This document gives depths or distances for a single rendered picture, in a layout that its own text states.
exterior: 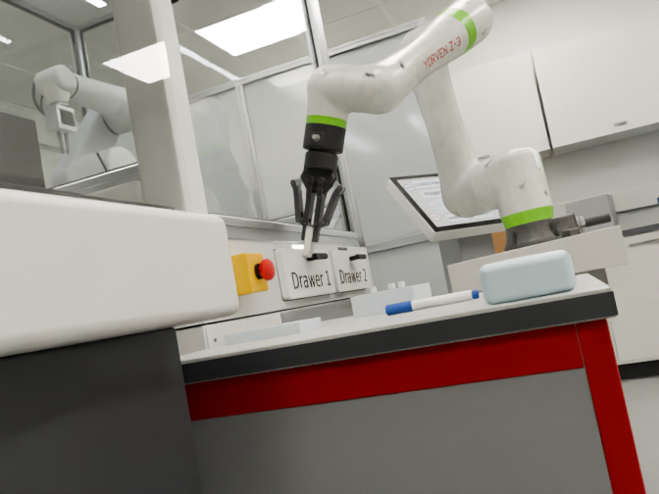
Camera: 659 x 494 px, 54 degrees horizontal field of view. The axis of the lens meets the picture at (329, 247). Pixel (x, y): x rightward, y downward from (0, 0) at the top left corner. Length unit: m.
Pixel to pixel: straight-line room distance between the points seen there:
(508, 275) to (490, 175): 0.98
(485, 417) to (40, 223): 0.47
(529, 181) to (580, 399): 1.00
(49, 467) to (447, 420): 0.39
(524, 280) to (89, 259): 0.43
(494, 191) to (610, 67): 3.25
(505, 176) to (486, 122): 3.17
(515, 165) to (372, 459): 1.04
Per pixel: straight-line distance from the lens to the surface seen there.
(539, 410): 0.71
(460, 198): 1.73
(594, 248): 1.47
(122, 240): 0.53
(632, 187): 5.03
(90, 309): 0.49
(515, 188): 1.64
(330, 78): 1.44
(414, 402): 0.72
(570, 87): 4.82
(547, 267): 0.71
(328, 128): 1.44
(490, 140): 4.78
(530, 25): 5.34
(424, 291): 1.19
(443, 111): 1.78
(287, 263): 1.39
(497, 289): 0.71
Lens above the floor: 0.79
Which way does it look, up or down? 5 degrees up
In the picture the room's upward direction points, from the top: 11 degrees counter-clockwise
